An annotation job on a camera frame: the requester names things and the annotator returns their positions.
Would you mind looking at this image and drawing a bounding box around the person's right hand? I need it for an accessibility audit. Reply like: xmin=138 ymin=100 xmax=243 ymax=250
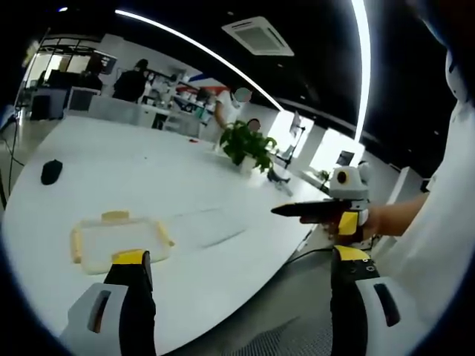
xmin=362 ymin=205 xmax=385 ymax=240

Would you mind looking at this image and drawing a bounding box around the ceiling light strip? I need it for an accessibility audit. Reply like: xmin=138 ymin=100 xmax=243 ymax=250
xmin=350 ymin=0 xmax=373 ymax=142
xmin=114 ymin=9 xmax=286 ymax=111

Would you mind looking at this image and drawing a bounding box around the computer monitor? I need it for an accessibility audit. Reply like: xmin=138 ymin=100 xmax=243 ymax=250
xmin=68 ymin=85 xmax=103 ymax=112

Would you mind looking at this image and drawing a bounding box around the ceiling air vent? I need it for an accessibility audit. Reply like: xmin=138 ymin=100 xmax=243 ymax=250
xmin=221 ymin=16 xmax=295 ymax=57

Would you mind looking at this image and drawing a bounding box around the black cable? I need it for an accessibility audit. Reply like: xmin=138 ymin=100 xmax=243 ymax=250
xmin=295 ymin=243 xmax=335 ymax=263

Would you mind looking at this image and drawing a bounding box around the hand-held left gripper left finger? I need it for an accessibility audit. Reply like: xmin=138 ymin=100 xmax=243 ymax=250
xmin=59 ymin=250 xmax=157 ymax=356

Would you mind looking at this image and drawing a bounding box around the small dark object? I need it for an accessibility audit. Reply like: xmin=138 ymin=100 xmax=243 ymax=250
xmin=267 ymin=168 xmax=292 ymax=185

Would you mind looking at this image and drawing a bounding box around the person in white shirt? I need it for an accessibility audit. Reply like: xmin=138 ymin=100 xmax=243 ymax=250
xmin=385 ymin=47 xmax=475 ymax=334

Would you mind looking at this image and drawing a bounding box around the green potted plant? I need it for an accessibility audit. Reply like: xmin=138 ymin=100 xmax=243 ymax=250
xmin=220 ymin=120 xmax=278 ymax=174

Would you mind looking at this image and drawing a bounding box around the black computer mouse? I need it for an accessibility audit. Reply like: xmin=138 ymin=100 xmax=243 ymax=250
xmin=40 ymin=159 xmax=63 ymax=185

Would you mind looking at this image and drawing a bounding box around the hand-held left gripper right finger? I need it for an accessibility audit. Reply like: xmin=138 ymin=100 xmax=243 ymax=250
xmin=330 ymin=245 xmax=409 ymax=356

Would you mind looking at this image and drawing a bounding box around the clear plastic sheet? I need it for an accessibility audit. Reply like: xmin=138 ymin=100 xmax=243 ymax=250
xmin=177 ymin=207 xmax=250 ymax=250

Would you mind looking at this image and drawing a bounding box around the clear container with yellow clips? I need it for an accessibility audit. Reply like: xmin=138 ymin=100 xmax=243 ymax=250
xmin=70 ymin=209 xmax=175 ymax=275

